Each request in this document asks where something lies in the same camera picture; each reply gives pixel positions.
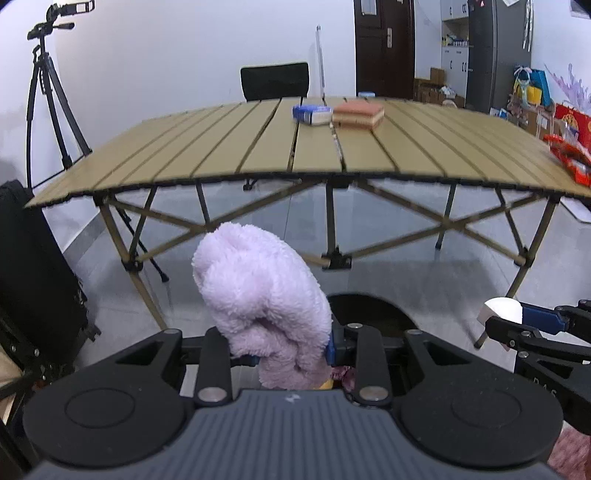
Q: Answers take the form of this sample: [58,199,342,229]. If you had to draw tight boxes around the black video camera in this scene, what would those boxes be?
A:
[46,0,96,22]

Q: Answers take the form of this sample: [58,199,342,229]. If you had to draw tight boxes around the white paper piece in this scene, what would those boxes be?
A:
[478,298,523,329]

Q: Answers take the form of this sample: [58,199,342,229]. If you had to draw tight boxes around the tan slatted folding table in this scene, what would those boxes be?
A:
[23,96,591,349]

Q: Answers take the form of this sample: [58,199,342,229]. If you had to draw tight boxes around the white cabinet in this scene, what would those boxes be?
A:
[440,0,472,89]

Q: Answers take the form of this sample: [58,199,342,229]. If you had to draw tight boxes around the red snack packet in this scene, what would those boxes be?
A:
[544,134,591,163]
[560,154,591,186]

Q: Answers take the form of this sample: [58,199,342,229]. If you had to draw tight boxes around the blue and white box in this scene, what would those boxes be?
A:
[292,104,334,127]

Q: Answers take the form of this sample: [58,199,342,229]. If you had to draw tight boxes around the dark wooden door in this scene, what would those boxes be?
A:
[354,0,416,98]

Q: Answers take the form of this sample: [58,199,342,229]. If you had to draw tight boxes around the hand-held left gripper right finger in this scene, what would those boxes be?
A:
[327,322,468,408]

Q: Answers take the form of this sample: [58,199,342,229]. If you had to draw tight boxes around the brown book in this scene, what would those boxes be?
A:
[332,102,386,129]

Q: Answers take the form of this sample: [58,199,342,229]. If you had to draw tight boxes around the purple paper decoration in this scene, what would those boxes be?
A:
[545,64,591,110]

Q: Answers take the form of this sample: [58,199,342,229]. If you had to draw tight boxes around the lilac fluffy plush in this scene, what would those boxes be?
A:
[191,222,334,391]

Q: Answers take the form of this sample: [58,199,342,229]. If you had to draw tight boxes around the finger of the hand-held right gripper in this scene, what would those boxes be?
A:
[485,316,591,365]
[521,300,591,344]

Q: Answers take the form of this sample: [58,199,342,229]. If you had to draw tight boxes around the black camera tripod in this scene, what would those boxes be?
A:
[25,21,169,283]

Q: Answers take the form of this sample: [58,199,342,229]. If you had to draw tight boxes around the grey refrigerator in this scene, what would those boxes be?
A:
[466,0,534,114]

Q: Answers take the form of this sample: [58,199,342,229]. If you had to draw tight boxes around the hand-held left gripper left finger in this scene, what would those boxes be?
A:
[115,328,257,408]

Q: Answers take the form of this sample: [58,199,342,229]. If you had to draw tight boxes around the large cardboard box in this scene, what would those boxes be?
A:
[525,108,556,140]

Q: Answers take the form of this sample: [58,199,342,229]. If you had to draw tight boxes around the stack of cardboard boxes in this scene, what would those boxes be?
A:
[414,68,465,108]

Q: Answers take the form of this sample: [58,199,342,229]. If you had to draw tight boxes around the colourful gift bags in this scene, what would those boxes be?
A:
[512,68,553,110]

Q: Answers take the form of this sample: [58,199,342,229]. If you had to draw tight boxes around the red gift box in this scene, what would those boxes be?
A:
[554,103,591,149]

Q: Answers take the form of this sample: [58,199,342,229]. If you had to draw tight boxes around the black folding chair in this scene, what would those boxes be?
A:
[240,62,310,191]

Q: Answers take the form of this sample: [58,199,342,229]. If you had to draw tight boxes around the black equipment case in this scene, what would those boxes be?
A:
[0,180,101,354]

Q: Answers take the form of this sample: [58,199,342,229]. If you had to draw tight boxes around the pink fluffy clothing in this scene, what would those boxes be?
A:
[549,427,591,480]

